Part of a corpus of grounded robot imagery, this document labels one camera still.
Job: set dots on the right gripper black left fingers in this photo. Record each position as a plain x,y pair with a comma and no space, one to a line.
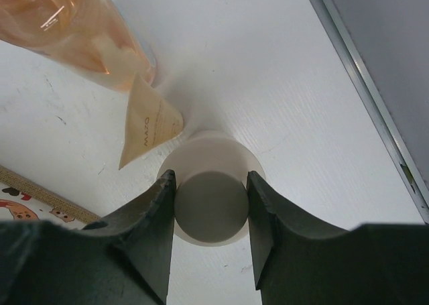
122,258

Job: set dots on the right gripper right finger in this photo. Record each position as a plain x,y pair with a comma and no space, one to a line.
299,258

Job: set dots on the brown canvas bag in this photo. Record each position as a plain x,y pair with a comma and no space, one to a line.
22,199

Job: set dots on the cream wide-cap bottle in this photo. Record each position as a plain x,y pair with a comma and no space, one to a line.
211,206

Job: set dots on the peach pink-capped bottle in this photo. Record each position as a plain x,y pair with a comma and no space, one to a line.
89,37

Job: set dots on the right aluminium frame post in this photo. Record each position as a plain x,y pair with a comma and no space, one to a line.
384,49

